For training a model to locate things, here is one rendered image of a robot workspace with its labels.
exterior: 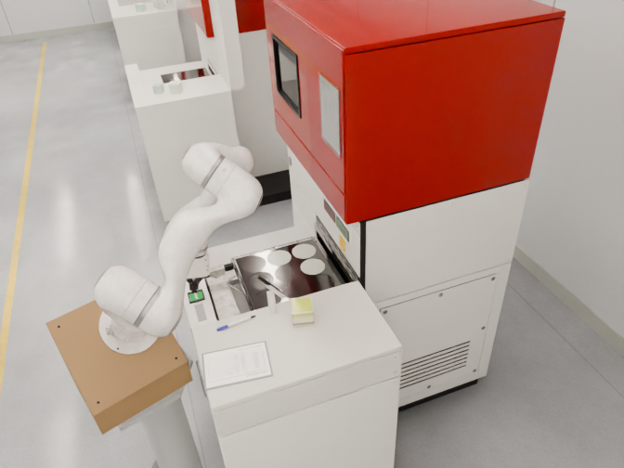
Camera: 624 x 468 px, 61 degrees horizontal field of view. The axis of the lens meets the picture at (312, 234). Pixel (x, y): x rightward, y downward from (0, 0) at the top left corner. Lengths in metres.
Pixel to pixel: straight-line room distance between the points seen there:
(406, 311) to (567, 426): 1.07
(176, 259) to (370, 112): 0.71
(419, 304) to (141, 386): 1.10
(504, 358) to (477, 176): 1.37
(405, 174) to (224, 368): 0.85
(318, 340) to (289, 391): 0.20
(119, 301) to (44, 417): 1.78
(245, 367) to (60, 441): 1.48
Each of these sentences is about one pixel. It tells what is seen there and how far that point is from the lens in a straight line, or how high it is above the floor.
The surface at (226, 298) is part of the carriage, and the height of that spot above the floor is 0.88.
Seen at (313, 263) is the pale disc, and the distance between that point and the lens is 2.16.
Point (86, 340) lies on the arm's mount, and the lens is 1.83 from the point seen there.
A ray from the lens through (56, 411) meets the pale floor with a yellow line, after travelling 3.15.
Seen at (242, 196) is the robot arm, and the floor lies 1.56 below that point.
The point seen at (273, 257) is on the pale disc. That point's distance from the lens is 2.21.
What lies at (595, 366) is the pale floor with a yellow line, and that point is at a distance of 3.22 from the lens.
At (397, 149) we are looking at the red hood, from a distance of 1.74.
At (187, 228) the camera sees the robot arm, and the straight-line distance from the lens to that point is 1.38.
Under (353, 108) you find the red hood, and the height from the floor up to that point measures 1.64.
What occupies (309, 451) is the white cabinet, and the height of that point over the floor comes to 0.57.
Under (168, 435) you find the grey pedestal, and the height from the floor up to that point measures 0.55.
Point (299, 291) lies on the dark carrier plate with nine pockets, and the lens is 2.04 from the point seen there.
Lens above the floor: 2.28
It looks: 36 degrees down
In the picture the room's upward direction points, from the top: 3 degrees counter-clockwise
